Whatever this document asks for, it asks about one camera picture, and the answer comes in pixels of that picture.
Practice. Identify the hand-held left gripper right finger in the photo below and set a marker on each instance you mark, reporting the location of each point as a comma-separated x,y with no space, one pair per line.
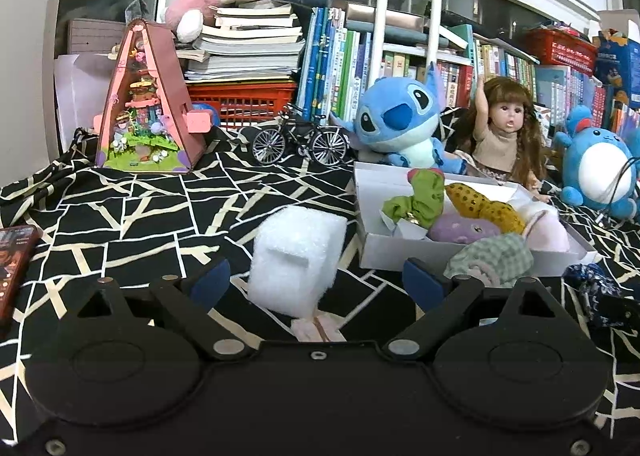
425,286

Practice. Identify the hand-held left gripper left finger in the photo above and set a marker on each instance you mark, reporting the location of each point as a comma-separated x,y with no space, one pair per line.
210,286

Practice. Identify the white cardboard box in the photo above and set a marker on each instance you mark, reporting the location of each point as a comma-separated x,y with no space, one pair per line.
400,251

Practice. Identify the purple plush toy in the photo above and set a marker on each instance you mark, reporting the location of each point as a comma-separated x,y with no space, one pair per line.
460,228

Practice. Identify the green checked cloth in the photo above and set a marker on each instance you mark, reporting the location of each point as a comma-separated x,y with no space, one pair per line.
500,251

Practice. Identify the green and pink cloth toy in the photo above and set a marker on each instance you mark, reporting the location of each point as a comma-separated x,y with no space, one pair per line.
425,196

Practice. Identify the white foam block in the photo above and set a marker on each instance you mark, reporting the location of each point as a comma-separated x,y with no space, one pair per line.
300,261

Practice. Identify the gold sequin plush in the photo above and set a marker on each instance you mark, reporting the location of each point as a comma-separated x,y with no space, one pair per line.
490,208

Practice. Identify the blue floral cloth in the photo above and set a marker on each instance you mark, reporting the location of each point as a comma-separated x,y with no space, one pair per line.
592,281

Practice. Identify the black white patterned blanket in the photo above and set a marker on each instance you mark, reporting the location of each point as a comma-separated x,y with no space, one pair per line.
150,236

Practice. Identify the pink triangular dollhouse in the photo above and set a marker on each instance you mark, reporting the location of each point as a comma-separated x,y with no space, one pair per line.
145,136

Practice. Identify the blue alien plush toy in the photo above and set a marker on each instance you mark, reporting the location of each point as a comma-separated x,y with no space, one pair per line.
400,116

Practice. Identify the blue ball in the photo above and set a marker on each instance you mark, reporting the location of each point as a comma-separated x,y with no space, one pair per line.
207,109

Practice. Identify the miniature black bicycle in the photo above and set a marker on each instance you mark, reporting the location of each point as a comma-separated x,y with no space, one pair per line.
300,129

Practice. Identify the brown-haired doll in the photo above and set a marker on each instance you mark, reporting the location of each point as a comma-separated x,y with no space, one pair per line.
505,116

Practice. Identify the red plastic basket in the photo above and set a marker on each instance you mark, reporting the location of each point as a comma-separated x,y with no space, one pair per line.
565,49
240,99

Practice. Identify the smartphone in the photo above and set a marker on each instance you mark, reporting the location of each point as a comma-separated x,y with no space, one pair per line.
15,266

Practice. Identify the blue round plush toy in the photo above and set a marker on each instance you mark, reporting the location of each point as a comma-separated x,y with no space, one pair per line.
595,171

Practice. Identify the white paper board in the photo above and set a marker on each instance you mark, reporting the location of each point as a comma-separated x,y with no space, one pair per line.
80,96

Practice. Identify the stack of books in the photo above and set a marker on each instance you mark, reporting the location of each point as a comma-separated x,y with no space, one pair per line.
250,51

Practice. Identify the row of upright books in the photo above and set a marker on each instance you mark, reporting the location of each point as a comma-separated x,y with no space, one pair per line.
325,66

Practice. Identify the blue white plush toy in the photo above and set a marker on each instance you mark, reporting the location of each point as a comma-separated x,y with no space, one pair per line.
635,151

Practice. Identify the grey ribbed box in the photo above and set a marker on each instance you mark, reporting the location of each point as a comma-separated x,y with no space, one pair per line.
95,36

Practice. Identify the silver metallic box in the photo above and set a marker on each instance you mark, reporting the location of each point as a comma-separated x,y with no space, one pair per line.
360,14

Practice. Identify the pink plush toy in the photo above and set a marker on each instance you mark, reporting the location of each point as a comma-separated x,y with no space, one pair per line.
195,6

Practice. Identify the blue printed carton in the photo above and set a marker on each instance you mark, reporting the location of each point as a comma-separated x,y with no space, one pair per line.
612,61

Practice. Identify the white pipe frame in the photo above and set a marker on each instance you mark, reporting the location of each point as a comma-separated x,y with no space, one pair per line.
385,11

